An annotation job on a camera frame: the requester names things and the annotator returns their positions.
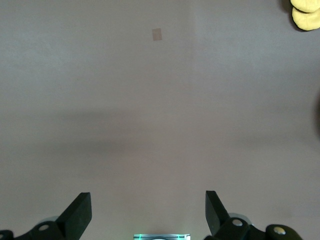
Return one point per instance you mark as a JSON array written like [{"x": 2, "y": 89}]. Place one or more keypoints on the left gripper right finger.
[{"x": 220, "y": 220}]

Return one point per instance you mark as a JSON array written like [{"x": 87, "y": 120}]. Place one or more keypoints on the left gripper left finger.
[{"x": 75, "y": 217}]

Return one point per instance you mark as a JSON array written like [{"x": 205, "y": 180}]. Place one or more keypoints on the small brown tape patch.
[{"x": 157, "y": 34}]

